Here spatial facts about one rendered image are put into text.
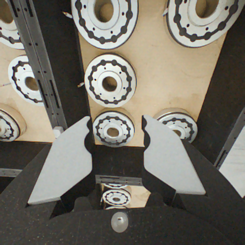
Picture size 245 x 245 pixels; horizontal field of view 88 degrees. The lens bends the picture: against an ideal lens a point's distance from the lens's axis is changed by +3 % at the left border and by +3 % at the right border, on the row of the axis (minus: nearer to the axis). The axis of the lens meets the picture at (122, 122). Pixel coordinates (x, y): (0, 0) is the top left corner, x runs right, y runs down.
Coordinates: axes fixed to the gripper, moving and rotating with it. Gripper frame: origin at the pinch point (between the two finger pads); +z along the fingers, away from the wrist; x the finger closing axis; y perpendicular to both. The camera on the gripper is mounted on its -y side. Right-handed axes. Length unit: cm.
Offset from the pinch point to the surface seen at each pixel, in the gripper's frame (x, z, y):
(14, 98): -25.4, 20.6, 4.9
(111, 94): -1.0, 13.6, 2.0
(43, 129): -20.9, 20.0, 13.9
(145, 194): 9.3, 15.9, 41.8
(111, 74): -0.8, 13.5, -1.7
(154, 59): 7.6, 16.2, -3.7
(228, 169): 47, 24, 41
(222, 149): 18.0, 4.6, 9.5
